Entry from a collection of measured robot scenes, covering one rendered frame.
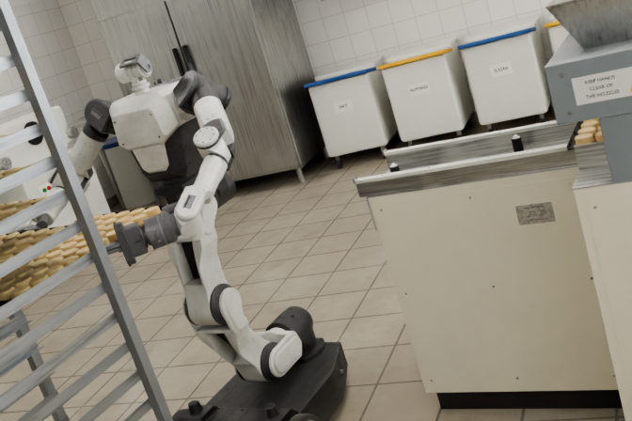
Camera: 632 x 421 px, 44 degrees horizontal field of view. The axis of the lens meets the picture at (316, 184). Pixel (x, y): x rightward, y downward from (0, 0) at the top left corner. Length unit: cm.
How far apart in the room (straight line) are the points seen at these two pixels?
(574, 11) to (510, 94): 394
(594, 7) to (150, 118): 136
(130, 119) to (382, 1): 444
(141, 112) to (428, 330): 120
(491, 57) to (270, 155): 192
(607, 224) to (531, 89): 389
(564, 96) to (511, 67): 392
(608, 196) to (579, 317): 53
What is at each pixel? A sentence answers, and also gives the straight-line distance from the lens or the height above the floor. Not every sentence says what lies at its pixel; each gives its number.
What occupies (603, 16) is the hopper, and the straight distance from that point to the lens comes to 220.
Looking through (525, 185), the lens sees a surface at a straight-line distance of 245.
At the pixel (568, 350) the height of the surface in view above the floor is 24.
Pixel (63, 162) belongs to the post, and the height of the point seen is 132.
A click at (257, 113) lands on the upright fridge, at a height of 67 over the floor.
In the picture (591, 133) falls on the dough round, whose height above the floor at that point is 92.
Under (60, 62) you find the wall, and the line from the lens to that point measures 808.
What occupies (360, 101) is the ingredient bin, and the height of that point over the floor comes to 52.
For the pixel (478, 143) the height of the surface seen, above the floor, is 88.
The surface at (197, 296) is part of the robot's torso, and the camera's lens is 277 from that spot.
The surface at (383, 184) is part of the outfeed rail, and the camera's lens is 259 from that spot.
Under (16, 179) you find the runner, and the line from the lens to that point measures 205.
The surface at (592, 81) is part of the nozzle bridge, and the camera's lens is 213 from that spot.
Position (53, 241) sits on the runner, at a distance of 210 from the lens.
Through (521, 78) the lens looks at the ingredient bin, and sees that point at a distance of 607.
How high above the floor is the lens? 157
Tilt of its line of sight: 14 degrees down
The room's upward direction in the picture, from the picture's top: 17 degrees counter-clockwise
